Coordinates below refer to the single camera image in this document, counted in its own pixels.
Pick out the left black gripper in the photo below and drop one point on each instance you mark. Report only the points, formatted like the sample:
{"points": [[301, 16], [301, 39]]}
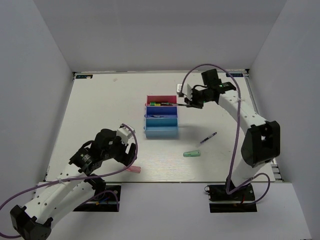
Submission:
{"points": [[125, 157]]}

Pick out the dark blue container bin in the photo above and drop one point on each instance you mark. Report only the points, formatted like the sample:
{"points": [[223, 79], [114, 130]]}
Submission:
{"points": [[169, 111]]}

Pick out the red container bin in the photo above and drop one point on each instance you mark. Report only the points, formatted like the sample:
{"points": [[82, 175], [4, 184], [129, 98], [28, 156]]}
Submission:
{"points": [[160, 98]]}

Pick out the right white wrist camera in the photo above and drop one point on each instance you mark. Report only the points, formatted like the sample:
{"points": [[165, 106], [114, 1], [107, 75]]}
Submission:
{"points": [[185, 91]]}

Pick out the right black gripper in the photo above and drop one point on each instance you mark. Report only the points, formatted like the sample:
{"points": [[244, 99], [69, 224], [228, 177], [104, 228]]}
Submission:
{"points": [[192, 103]]}

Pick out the left blue table label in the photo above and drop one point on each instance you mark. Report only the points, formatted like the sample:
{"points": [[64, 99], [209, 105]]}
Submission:
{"points": [[84, 76]]}

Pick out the purple pen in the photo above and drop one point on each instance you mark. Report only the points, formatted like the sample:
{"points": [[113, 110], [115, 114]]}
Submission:
{"points": [[207, 138]]}

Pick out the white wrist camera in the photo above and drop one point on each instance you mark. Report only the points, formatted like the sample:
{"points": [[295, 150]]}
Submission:
{"points": [[185, 91], [125, 133]]}

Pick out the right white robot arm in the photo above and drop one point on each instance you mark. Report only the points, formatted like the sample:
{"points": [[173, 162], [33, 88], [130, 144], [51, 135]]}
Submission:
{"points": [[257, 140]]}

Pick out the blue pen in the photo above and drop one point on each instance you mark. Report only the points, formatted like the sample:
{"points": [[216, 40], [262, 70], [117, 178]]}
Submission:
{"points": [[157, 116]]}

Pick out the right blue table label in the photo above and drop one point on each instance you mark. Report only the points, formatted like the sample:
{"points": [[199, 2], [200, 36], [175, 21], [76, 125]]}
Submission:
{"points": [[235, 75]]}

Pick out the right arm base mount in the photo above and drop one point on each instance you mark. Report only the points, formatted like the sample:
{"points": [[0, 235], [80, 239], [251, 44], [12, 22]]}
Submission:
{"points": [[240, 201]]}

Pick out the green patterned pen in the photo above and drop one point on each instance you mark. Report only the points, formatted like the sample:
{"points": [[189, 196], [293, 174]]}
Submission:
{"points": [[174, 104]]}

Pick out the blue table label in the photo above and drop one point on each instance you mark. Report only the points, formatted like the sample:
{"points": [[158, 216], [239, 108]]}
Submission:
{"points": [[235, 75], [84, 76]]}

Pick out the light blue container bin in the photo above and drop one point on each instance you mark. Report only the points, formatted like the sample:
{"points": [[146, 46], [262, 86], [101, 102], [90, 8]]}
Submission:
{"points": [[161, 128]]}

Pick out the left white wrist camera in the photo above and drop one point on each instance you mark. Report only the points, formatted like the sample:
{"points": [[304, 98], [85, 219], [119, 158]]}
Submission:
{"points": [[125, 133]]}

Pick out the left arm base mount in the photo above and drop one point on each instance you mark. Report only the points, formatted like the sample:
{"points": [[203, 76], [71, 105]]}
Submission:
{"points": [[108, 202]]}

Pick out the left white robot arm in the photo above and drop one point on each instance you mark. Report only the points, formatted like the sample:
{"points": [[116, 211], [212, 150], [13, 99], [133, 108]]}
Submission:
{"points": [[76, 184]]}

